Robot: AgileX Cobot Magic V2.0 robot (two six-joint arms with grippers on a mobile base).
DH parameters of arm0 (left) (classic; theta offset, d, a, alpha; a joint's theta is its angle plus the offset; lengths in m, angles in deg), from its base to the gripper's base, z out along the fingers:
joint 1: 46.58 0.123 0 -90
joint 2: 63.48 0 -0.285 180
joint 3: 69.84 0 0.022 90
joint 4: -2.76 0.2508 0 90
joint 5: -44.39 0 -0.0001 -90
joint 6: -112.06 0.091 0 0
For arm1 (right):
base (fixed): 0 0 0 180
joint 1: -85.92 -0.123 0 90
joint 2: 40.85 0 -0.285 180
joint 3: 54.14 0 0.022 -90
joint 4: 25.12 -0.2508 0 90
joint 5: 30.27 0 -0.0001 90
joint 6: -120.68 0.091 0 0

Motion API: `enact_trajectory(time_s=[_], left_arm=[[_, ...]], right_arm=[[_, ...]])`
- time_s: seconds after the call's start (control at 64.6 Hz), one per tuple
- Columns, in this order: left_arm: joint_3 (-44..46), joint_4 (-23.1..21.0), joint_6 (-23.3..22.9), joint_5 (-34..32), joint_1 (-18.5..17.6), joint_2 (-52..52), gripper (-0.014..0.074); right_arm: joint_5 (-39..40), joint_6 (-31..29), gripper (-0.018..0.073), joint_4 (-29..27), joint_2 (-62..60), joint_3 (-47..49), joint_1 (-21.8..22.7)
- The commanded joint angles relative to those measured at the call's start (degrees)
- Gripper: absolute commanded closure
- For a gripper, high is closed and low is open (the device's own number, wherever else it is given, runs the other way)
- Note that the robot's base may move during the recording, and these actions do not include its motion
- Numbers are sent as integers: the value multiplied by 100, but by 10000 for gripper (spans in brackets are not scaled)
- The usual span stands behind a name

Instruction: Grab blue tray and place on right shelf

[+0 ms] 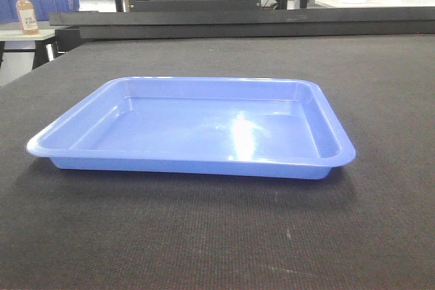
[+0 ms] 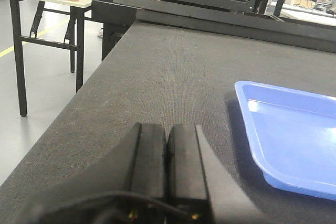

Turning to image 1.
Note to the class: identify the white background workbench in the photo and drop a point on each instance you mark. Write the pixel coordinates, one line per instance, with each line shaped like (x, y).
(370, 3)

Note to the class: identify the orange drink bottle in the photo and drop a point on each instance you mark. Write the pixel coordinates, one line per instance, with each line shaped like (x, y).
(27, 18)

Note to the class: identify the blue plastic tray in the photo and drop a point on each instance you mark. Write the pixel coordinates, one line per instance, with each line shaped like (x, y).
(263, 127)

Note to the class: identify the dark fabric table mat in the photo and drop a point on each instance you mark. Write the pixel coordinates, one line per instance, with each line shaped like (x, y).
(369, 225)

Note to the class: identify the black metal frame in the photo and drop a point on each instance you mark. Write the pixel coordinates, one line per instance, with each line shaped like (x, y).
(186, 19)

